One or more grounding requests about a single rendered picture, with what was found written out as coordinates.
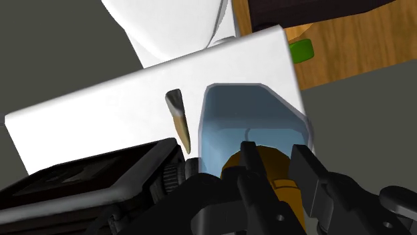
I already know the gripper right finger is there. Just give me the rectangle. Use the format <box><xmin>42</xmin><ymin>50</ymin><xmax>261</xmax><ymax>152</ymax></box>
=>
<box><xmin>288</xmin><ymin>144</ymin><xmax>417</xmax><ymax>235</ymax></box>

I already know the translucent blue container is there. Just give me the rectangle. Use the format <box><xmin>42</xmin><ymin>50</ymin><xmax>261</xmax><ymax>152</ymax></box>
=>
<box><xmin>197</xmin><ymin>83</ymin><xmax>314</xmax><ymax>179</ymax></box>

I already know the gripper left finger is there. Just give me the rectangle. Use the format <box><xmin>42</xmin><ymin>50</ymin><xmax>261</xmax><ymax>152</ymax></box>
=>
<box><xmin>124</xmin><ymin>141</ymin><xmax>307</xmax><ymax>235</ymax></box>

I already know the small green block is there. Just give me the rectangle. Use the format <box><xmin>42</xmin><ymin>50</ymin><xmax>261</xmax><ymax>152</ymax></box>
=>
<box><xmin>289</xmin><ymin>39</ymin><xmax>316</xmax><ymax>64</ymax></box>

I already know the black grey flat device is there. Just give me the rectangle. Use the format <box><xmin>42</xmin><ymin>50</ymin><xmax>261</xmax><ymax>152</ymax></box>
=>
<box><xmin>0</xmin><ymin>138</ymin><xmax>200</xmax><ymax>235</ymax></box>

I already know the white toilet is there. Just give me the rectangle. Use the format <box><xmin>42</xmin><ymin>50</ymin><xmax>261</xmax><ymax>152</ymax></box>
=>
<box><xmin>3</xmin><ymin>0</ymin><xmax>314</xmax><ymax>176</ymax></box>

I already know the amber bottle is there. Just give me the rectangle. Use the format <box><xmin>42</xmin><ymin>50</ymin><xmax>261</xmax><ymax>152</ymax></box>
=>
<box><xmin>221</xmin><ymin>145</ymin><xmax>307</xmax><ymax>232</ymax></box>

